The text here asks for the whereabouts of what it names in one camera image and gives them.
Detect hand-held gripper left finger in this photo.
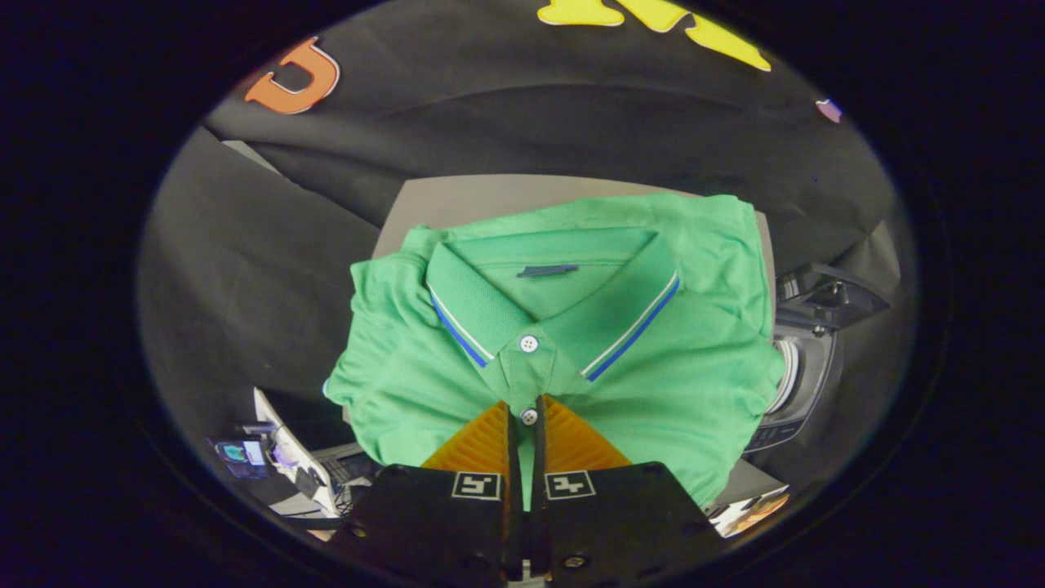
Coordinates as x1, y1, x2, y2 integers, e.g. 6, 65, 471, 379
327, 396, 523, 582

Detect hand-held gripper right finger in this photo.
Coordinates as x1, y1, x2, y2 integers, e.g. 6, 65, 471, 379
531, 394, 723, 585

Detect green polo shirt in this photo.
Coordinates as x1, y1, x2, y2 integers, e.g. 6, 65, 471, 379
324, 194, 786, 509

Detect dark grey washing machine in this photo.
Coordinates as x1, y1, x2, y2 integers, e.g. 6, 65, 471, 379
743, 327, 842, 454

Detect dark washing machine lid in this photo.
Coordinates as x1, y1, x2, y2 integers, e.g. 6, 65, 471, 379
776, 263, 891, 332

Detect orange white printed object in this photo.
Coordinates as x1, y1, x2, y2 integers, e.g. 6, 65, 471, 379
709, 486, 790, 538

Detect white slanted panel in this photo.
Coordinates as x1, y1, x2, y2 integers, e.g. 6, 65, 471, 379
253, 388, 337, 515

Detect small dark screen device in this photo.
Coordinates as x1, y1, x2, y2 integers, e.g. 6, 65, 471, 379
208, 435, 276, 480

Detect grey white cabinet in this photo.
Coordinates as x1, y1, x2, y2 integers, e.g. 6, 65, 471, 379
371, 174, 789, 507

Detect black backdrop cloth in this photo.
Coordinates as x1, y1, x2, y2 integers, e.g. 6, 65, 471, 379
139, 0, 919, 491

